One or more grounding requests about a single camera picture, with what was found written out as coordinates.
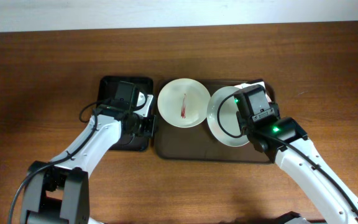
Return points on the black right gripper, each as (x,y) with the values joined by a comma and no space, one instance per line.
(242,125)

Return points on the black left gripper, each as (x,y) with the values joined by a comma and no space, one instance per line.
(150,126)

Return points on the grey white plate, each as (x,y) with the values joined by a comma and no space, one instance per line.
(227,117)

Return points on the cream plate with red stain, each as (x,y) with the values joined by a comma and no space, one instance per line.
(183,102)

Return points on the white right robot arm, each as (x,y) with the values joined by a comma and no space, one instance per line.
(287,145)

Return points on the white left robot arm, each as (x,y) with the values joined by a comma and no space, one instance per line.
(58,191)

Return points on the small black tray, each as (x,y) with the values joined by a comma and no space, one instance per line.
(107,88)

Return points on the pink plate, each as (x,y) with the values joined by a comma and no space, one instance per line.
(254,83)

